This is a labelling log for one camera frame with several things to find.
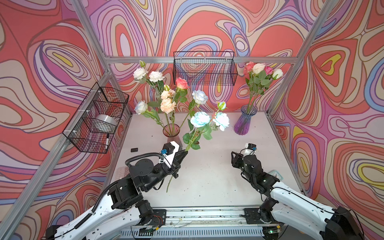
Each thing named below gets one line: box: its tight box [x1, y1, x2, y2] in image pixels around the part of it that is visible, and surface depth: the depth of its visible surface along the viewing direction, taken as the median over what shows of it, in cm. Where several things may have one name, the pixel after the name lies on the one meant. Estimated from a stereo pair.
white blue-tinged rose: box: [134, 100, 171, 136], surface depth 75 cm
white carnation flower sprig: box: [133, 60, 165, 100], surface depth 73 cm
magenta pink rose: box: [264, 66, 274, 80], surface depth 84 cm
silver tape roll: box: [95, 114, 118, 129], surface depth 73 cm
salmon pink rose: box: [243, 61, 255, 113], surface depth 88 cm
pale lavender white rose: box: [180, 89, 209, 129], surface depth 68 cm
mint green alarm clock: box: [268, 169, 284, 182], surface depth 88 cm
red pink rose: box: [173, 77, 190, 132], surface depth 79 cm
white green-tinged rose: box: [259, 68, 284, 97], surface depth 84 cm
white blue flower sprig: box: [166, 101, 230, 193], surface depth 53 cm
